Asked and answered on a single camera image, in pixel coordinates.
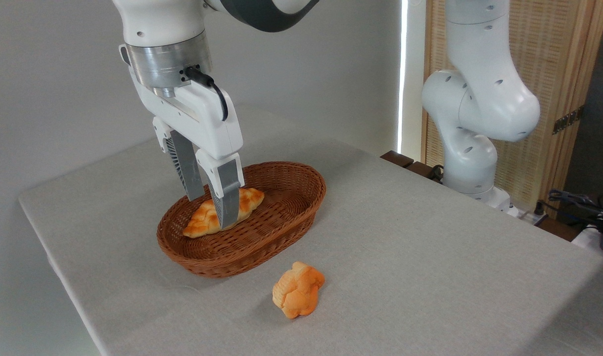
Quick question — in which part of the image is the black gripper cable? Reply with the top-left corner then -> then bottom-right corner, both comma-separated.
184,66 -> 229,122

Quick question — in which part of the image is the grey tablecloth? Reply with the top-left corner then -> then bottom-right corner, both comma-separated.
18,106 -> 603,356

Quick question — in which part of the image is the braided bread loaf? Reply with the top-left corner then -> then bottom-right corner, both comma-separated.
183,187 -> 265,239

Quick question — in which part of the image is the dark metal screen hinge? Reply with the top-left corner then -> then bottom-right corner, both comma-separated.
552,105 -> 585,135

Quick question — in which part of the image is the brown wicker basket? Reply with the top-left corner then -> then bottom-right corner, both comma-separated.
156,161 -> 327,278

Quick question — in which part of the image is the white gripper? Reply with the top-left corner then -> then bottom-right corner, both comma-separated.
129,66 -> 246,230

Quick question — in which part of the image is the knotted orange bread bun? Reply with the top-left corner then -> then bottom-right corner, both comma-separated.
272,262 -> 325,319

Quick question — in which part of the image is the bundle of black cables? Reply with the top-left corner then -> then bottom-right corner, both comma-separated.
548,189 -> 603,233

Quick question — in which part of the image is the wooden folding screen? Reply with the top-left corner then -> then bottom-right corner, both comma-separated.
422,0 -> 603,218

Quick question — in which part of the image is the dark wooden block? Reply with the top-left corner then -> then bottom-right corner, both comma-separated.
380,150 -> 415,169
405,161 -> 443,182

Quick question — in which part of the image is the brown wooden board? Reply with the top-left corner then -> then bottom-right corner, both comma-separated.
538,217 -> 587,242

